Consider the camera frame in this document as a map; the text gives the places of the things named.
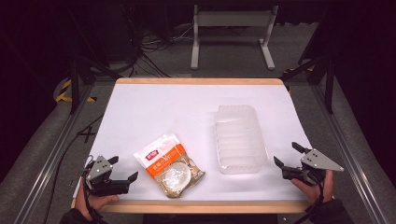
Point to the clear plastic container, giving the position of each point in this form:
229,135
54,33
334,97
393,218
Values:
239,140

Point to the black tripod stand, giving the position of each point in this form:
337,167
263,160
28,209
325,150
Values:
74,84
329,87

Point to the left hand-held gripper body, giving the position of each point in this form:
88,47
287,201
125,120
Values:
100,183

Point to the person's right hand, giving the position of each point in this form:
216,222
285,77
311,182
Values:
313,190

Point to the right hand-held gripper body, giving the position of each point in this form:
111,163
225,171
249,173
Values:
317,162

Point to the orange and white snack packet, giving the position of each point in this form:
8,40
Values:
169,165

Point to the white table cover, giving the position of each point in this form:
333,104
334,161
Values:
155,109

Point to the person's left hand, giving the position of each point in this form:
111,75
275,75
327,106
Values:
93,201

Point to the aluminium frame rail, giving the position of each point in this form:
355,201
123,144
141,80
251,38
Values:
345,149
53,158

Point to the white metal stand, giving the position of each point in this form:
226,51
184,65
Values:
233,18

